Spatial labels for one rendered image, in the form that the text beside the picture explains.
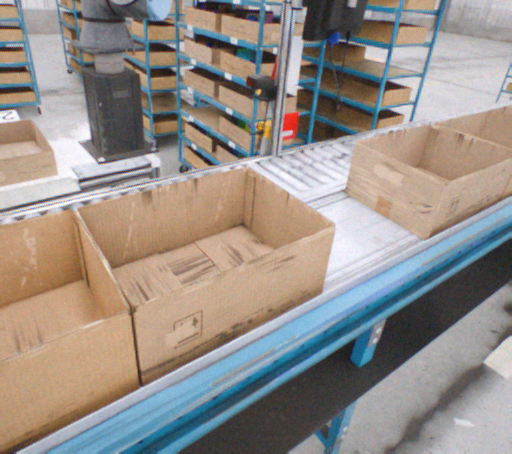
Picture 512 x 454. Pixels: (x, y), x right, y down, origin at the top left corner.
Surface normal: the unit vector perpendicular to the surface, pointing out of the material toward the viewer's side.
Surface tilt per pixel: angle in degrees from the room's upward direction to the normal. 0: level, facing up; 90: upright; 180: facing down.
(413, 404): 0
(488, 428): 0
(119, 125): 90
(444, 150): 90
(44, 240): 90
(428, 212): 90
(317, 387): 0
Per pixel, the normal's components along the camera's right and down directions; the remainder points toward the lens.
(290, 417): 0.07, -0.87
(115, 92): 0.62, 0.43
